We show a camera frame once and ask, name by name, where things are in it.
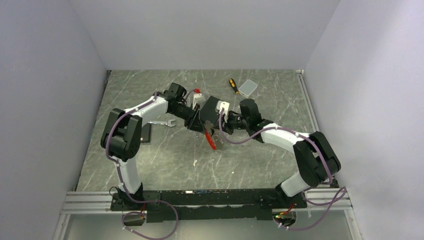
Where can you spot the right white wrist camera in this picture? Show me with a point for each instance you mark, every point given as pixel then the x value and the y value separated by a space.
pixel 222 107

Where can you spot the silver open-end wrench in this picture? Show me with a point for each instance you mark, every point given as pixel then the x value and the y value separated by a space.
pixel 169 123

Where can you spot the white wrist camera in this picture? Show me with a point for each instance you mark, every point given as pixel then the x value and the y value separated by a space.
pixel 197 98
pixel 222 107

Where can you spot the black rectangular block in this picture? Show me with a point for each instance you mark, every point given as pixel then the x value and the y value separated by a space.
pixel 210 110

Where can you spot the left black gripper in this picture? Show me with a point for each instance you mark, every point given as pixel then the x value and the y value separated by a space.
pixel 193 122

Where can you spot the black network switch box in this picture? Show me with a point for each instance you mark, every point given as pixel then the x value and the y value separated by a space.
pixel 146 134

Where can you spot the yellow black screwdriver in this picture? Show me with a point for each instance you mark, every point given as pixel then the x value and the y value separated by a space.
pixel 234 87

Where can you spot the small white square box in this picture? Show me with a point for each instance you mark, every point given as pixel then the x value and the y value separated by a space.
pixel 247 88

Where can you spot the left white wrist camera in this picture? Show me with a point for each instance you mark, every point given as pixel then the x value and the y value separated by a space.
pixel 197 98

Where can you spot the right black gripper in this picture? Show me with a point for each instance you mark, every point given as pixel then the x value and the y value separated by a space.
pixel 225 124

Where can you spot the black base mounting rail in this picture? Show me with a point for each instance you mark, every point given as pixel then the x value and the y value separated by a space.
pixel 211 204

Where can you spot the aluminium frame rail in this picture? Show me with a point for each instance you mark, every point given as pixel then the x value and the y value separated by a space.
pixel 99 202

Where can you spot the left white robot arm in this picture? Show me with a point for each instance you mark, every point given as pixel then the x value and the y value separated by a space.
pixel 121 138

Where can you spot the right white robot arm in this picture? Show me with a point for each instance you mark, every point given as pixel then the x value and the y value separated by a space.
pixel 316 160

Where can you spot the red and white keychain tag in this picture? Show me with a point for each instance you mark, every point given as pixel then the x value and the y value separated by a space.
pixel 213 136

